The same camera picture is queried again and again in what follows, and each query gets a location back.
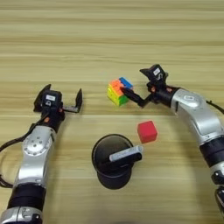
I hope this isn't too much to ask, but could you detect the multicoloured puzzle cube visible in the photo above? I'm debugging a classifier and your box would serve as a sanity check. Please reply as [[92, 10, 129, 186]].
[[106, 76, 134, 107]]

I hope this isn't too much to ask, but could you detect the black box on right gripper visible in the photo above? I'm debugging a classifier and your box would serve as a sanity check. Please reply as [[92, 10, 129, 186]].
[[146, 64, 170, 87]]

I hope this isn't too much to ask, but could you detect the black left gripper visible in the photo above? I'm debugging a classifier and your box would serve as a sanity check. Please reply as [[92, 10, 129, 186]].
[[32, 83, 84, 133]]

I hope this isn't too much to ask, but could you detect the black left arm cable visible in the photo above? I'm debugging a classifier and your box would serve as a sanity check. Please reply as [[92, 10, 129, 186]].
[[0, 112, 51, 189]]

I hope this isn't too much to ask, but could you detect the black round pen cup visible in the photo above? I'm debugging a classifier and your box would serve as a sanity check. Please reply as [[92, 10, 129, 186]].
[[91, 133, 136, 191]]

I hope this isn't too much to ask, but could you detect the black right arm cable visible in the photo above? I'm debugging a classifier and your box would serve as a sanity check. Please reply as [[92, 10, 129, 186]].
[[205, 100, 224, 116]]

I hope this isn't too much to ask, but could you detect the black and silver marker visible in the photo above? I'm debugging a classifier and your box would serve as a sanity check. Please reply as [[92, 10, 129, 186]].
[[100, 144, 144, 173]]

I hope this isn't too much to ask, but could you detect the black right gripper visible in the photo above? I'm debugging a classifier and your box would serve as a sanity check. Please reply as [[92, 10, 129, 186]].
[[120, 67, 180, 109]]

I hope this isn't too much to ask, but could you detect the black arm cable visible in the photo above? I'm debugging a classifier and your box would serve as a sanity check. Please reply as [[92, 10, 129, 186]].
[[0, 112, 51, 189], [205, 100, 224, 116]]

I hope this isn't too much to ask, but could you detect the red cube block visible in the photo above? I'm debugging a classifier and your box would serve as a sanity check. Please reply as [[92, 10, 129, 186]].
[[136, 120, 158, 144]]

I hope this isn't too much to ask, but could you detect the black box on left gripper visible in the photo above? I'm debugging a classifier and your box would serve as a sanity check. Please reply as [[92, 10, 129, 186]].
[[41, 90, 63, 110]]

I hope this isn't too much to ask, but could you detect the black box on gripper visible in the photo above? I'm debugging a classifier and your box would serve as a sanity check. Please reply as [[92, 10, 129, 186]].
[[146, 64, 170, 87], [41, 90, 63, 110]]

